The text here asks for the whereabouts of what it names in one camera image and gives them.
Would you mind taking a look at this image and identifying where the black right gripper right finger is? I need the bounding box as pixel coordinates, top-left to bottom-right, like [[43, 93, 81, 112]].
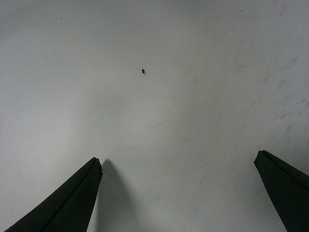
[[254, 150, 309, 232]]

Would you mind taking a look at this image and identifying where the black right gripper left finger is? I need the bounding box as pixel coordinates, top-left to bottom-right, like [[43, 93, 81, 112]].
[[6, 158, 102, 232]]

